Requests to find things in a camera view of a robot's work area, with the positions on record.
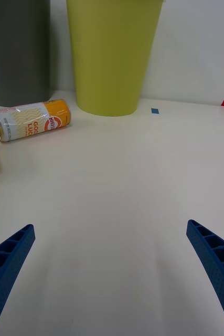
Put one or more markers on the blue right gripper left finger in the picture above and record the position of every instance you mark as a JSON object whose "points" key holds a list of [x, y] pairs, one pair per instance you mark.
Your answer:
{"points": [[6, 270]]}

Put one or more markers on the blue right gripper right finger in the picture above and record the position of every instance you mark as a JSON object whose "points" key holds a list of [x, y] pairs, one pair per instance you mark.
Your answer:
{"points": [[216, 265]]}

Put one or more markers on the orange and white drink can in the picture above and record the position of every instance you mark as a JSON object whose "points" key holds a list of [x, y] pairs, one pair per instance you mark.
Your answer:
{"points": [[33, 120]]}

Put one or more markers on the grey plastic waste bin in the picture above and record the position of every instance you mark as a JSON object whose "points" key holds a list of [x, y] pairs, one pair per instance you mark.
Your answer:
{"points": [[17, 52]]}

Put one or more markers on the yellow-green plastic waste bin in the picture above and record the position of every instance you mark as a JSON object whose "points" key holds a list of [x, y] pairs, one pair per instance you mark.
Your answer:
{"points": [[111, 57]]}

